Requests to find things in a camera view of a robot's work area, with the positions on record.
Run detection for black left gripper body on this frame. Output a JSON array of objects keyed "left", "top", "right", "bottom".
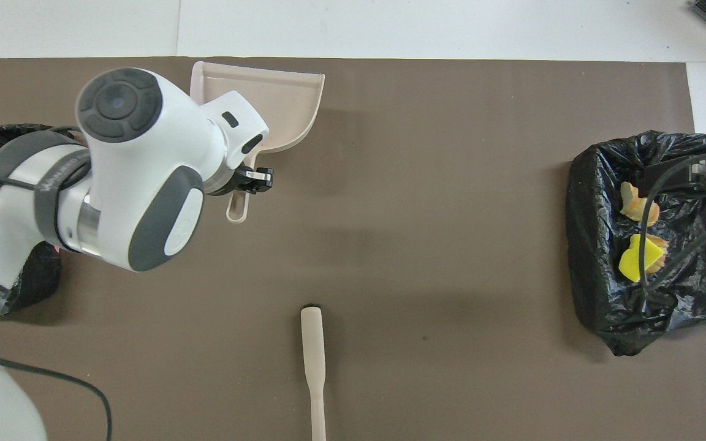
[{"left": 206, "top": 164, "right": 251, "bottom": 197}]

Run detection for beige plastic dustpan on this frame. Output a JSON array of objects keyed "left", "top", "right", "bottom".
[{"left": 189, "top": 61, "right": 325, "bottom": 224}]

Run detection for bread chunk with orange crust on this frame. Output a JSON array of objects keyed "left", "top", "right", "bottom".
[
  {"left": 620, "top": 181, "right": 661, "bottom": 225},
  {"left": 638, "top": 232, "right": 670, "bottom": 274}
]

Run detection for large yellow sponge chunk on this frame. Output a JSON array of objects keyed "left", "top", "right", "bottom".
[{"left": 618, "top": 233, "right": 666, "bottom": 283}]

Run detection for beige hand brush black bristles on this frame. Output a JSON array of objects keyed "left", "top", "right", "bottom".
[{"left": 300, "top": 304, "right": 328, "bottom": 441}]

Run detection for right black trash bag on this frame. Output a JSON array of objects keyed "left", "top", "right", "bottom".
[{"left": 566, "top": 130, "right": 706, "bottom": 356}]

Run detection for black trash bag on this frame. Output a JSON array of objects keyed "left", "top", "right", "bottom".
[
  {"left": 566, "top": 130, "right": 706, "bottom": 356},
  {"left": 0, "top": 124, "right": 81, "bottom": 315}
]

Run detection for left black trash bag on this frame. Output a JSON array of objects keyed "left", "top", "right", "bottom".
[{"left": 0, "top": 124, "right": 81, "bottom": 315}]

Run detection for brown table mat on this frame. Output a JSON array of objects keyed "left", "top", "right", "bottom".
[{"left": 0, "top": 57, "right": 706, "bottom": 441}]

